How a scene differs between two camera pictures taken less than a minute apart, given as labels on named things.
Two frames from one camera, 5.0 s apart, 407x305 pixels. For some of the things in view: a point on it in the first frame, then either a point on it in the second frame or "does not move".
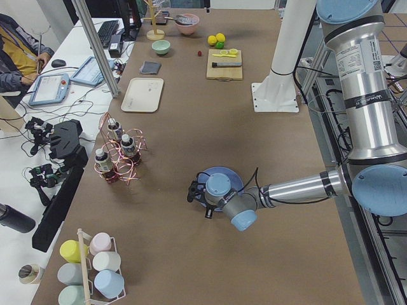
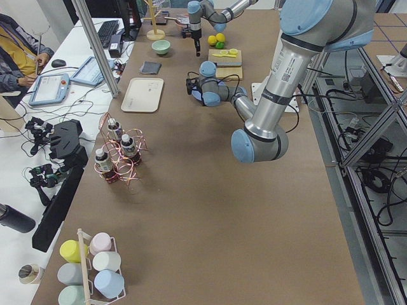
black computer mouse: x=58 y=63 does not move
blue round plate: x=236 y=183 → x=196 y=94
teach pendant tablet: x=51 y=88 does not move
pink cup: x=101 y=242 does not move
